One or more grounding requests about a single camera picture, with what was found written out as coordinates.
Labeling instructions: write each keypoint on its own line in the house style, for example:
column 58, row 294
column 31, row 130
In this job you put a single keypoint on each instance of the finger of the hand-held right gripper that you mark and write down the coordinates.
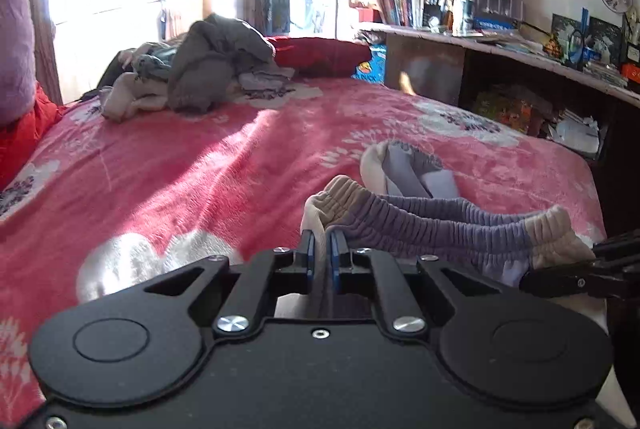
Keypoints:
column 622, row 246
column 575, row 281

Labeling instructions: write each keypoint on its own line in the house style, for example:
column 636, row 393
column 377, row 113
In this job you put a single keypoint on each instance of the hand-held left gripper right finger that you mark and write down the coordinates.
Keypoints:
column 336, row 259

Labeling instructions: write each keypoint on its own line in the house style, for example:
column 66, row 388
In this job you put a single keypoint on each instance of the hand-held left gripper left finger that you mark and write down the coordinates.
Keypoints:
column 307, row 259

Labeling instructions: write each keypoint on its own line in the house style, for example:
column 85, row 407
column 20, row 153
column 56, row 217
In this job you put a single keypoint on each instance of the lavender and beige garment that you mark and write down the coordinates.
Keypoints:
column 425, row 219

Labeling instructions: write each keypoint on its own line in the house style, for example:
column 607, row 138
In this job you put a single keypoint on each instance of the pile of white papers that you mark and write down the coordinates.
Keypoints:
column 575, row 131

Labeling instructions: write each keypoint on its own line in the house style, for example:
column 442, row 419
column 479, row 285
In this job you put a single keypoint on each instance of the pink floral blanket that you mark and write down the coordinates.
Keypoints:
column 175, row 169

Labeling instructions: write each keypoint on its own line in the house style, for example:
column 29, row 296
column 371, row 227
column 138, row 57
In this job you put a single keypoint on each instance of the colourful picture book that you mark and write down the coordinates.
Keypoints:
column 502, row 108

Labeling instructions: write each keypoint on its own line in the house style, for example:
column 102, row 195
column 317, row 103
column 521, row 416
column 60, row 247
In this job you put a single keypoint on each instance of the light grey garment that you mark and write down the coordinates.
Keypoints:
column 265, row 79

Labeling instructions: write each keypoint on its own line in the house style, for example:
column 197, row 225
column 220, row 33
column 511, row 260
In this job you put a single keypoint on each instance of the blue printed box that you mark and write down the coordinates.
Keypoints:
column 369, row 66

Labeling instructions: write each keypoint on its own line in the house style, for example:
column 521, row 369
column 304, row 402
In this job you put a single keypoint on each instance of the dark red pillow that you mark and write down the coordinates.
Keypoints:
column 320, row 56

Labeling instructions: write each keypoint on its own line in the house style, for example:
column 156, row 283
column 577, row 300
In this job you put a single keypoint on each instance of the framed photo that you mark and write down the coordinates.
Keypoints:
column 567, row 36

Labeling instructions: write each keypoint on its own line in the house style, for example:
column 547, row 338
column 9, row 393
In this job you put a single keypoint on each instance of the wooden desk with shelves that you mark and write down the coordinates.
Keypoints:
column 425, row 54

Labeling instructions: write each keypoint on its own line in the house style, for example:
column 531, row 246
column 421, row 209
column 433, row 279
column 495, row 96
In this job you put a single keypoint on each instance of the teal garment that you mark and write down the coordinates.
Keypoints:
column 152, row 61

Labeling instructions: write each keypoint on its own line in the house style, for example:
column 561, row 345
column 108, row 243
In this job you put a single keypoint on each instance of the row of books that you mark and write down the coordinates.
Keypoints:
column 405, row 6

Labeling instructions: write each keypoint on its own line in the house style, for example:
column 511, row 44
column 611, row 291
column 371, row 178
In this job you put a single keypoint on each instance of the black garment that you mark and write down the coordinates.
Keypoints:
column 112, row 71

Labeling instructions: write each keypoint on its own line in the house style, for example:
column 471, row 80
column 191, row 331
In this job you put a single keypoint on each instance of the bright red quilt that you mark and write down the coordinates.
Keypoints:
column 20, row 134

